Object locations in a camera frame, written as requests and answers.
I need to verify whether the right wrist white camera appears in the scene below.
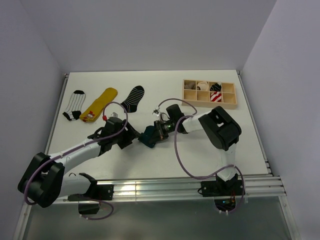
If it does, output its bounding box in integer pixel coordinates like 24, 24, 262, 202
152, 106, 162, 118

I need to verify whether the purple cable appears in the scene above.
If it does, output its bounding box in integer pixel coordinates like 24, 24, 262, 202
156, 98, 247, 216
23, 101, 129, 221

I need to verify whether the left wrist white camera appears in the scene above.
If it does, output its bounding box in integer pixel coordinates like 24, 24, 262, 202
102, 112, 118, 122

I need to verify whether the wooden compartment box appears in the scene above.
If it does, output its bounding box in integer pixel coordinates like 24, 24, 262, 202
182, 79, 238, 110

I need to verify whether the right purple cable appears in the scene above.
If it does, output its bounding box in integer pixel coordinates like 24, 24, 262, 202
156, 98, 247, 216

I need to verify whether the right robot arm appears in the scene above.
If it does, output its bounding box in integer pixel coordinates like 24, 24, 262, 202
148, 104, 242, 195

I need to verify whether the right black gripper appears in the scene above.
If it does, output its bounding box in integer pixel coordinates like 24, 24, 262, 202
149, 119, 177, 145

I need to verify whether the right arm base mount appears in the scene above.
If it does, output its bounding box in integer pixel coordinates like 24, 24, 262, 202
197, 179, 246, 213

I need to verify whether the aluminium front rail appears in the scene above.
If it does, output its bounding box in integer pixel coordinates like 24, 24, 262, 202
23, 174, 286, 205

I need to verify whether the cream rolled sock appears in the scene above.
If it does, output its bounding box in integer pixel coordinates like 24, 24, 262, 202
196, 81, 209, 91

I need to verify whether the beige rolled sock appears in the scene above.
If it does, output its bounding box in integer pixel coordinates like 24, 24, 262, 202
184, 80, 196, 90

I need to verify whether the black rolled sock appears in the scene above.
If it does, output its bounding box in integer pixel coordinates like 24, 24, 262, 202
209, 82, 222, 92

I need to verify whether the red white santa sock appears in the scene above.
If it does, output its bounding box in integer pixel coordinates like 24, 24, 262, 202
210, 91, 222, 103

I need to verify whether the wrist white camera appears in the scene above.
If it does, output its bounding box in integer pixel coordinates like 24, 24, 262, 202
152, 106, 162, 118
102, 112, 118, 122

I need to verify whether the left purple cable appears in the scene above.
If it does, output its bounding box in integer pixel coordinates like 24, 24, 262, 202
23, 101, 129, 221

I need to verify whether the mustard yellow sock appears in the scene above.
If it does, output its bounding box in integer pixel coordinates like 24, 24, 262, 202
79, 87, 118, 123

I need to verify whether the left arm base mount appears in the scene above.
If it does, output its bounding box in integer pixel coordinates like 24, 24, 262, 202
67, 184, 114, 220

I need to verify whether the dark green reindeer sock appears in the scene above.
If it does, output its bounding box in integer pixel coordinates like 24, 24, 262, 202
138, 125, 156, 149

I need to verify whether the black white striped ankle sock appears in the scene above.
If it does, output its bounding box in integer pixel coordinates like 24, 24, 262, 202
121, 85, 145, 113

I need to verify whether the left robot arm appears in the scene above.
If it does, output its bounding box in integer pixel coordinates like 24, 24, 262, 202
17, 117, 140, 208

